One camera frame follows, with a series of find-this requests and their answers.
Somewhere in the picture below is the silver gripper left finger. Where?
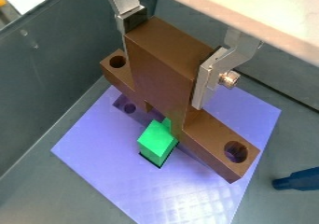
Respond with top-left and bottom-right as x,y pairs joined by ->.
100,0 -> 149,53

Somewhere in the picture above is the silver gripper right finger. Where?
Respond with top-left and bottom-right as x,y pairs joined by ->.
192,27 -> 262,110

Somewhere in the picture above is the brown T-shaped block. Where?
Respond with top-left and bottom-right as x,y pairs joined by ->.
100,17 -> 258,183

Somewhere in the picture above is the purple insertion board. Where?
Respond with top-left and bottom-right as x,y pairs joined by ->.
49,83 -> 282,224

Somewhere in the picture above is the green square block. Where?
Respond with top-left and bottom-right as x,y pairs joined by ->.
137,119 -> 178,168

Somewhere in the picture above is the blue hexagonal peg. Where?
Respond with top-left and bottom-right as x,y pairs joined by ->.
272,167 -> 319,191

